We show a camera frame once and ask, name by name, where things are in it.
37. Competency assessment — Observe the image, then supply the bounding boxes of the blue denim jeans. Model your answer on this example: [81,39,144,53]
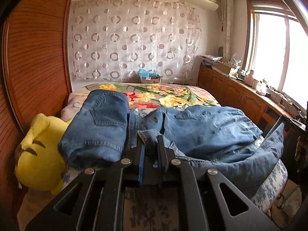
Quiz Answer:
[58,90,130,169]
[128,105,285,198]

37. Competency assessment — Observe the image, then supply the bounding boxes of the blue floral white quilt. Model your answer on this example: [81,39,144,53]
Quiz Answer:
[62,134,288,214]

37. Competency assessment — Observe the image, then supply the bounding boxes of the long wooden sideboard cabinet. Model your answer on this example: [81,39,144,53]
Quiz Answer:
[197,65,291,135]

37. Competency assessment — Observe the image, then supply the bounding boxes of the folded blue denim jeans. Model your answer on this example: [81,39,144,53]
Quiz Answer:
[58,90,130,169]

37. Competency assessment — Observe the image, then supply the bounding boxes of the colourful floral blanket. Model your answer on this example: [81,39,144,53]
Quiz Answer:
[61,82,219,121]

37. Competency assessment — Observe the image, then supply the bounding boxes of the pink bottle on sideboard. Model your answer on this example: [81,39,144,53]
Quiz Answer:
[244,70,254,87]

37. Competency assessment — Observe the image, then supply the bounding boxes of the cardboard box with blue bag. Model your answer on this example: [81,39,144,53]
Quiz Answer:
[138,68,160,84]

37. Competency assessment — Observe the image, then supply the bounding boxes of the open cardboard box on sideboard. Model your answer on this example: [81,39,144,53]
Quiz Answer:
[214,61,240,76]

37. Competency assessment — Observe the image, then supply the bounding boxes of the yellow plush pillow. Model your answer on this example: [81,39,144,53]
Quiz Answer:
[15,113,71,194]

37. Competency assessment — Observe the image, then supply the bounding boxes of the stack of papers on sideboard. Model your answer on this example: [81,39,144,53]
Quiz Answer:
[200,55,223,66]

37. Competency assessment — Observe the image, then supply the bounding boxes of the circle patterned sheer curtain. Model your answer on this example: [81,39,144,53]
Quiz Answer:
[68,0,202,84]

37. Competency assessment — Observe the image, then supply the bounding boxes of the wooden louvered wardrobe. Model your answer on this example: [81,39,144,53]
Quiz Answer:
[1,0,72,221]

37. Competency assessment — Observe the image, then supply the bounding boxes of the side window curtain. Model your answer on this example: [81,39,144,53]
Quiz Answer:
[220,0,234,60]

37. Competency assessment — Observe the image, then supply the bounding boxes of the window with wooden frame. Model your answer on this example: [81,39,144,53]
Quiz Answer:
[246,0,307,108]

